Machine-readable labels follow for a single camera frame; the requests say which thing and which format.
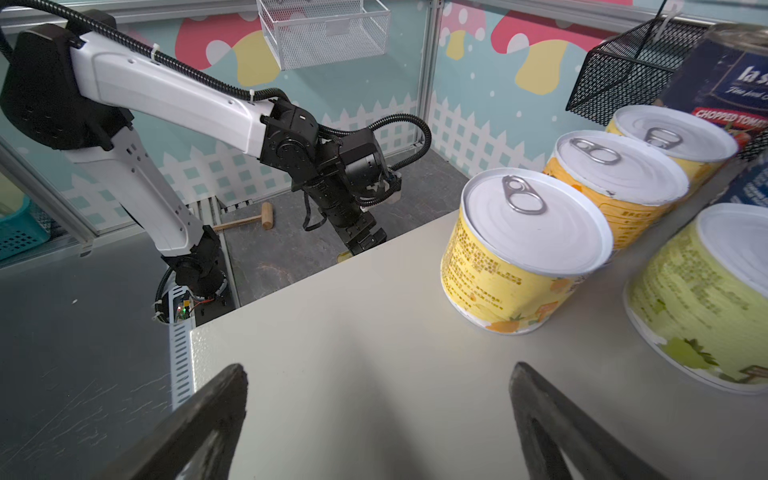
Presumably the blue label tin can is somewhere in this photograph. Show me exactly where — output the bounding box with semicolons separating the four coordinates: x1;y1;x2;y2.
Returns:
713;151;768;207

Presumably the white slotted cable duct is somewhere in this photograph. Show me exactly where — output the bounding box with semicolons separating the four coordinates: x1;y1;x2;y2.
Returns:
168;285;196;411

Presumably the teal plastic basket outside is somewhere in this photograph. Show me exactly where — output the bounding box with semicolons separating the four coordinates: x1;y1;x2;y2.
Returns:
0;196;53;260

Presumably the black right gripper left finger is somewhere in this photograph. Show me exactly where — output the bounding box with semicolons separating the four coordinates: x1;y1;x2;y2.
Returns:
97;363;248;479

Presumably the white wire mesh basket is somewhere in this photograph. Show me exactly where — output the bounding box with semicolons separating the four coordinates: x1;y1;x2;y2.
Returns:
257;0;391;71

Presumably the green can white lid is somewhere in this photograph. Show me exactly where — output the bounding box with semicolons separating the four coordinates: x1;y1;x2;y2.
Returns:
623;203;767;394

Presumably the wooden mallet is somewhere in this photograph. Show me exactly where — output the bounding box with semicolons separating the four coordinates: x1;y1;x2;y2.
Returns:
213;202;274;232

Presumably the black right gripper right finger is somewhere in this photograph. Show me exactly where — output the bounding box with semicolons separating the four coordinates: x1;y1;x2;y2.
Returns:
509;362;664;479

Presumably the dark blue red label can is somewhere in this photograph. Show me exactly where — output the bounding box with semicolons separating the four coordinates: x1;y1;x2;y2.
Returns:
656;23;767;148

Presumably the gold rectangular spam tin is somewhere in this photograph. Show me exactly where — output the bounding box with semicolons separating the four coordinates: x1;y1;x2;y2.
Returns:
336;251;353;263

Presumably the black wire mesh basket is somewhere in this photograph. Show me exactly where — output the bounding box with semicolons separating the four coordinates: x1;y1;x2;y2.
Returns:
566;1;767;161

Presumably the grey metal cabinet counter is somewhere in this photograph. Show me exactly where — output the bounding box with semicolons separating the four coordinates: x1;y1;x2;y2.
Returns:
188;158;768;480

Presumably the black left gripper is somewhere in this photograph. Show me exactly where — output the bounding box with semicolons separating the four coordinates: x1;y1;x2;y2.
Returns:
323;195;387;255

